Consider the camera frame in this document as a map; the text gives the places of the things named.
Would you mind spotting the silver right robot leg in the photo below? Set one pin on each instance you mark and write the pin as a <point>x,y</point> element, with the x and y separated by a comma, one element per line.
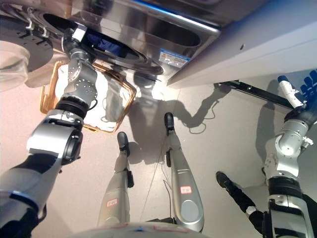
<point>184,188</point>

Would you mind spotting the round washing machine door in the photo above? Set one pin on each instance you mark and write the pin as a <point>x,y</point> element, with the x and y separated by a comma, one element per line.
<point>32,44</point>

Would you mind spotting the silver left robot leg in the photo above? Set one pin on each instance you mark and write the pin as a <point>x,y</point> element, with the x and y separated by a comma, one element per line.
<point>116,196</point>

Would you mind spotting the black metal frame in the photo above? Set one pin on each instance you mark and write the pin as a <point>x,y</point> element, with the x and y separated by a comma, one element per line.
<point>257,93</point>

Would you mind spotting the silver robot leg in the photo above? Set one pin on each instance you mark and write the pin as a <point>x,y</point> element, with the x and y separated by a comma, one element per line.
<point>116,196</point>
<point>184,188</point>

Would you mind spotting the white cabinet surround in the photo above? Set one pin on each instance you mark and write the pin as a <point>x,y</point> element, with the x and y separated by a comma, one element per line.
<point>260,44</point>

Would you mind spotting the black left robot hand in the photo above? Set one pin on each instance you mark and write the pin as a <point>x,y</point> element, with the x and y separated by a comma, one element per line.
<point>71,39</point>

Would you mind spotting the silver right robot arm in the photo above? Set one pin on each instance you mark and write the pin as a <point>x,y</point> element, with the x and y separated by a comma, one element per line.
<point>287,148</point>

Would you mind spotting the grey front-load washing machine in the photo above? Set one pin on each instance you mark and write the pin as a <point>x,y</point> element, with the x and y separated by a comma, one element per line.
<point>148,27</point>

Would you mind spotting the woven wicker laundry basket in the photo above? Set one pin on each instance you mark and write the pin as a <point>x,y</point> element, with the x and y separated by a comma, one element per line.
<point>123,109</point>

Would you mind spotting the dark blue garment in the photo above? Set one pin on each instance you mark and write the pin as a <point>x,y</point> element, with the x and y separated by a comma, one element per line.
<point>109,47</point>

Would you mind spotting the white cloth in basket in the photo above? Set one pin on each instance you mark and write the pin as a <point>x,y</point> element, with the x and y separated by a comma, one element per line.
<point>114,99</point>

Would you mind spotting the grey robot torso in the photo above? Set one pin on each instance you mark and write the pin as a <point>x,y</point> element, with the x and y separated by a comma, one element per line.
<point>133,230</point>

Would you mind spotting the person leg black shoe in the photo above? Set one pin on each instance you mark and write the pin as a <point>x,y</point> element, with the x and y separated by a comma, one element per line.
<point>235,191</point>

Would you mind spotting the blue energy label sticker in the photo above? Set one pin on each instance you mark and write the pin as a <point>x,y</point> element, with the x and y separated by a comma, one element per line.
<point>174,57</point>

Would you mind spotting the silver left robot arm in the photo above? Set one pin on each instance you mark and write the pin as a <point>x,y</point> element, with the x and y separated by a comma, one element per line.
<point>54,138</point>

